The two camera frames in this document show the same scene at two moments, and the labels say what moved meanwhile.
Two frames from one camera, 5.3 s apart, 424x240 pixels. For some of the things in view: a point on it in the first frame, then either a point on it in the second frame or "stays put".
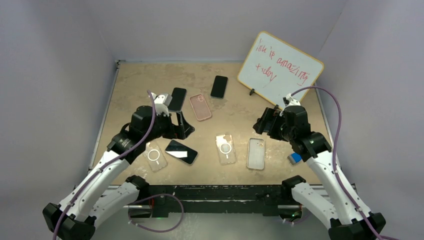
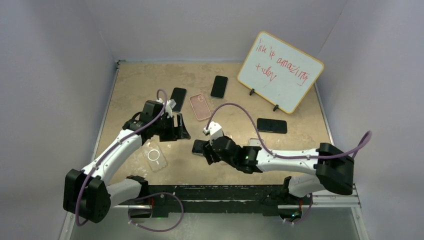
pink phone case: (200, 107) stays put
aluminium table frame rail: (104, 114) stays put
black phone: (176, 103) stays put
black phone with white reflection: (182, 152) → (197, 147)
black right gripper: (273, 116) → (208, 151)
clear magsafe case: (156, 157) stays put
